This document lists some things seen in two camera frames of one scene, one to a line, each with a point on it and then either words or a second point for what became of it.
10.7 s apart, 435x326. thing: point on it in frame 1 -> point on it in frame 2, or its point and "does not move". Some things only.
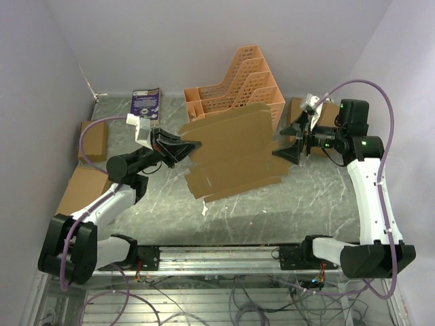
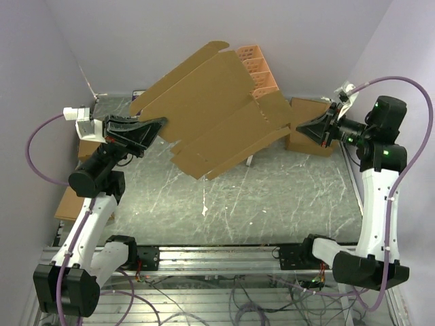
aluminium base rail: (217, 261) does not move
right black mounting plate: (291, 258) does not move
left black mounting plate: (148, 256) does not move
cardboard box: (235, 151) -> (213, 119)
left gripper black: (175, 149) -> (133, 135)
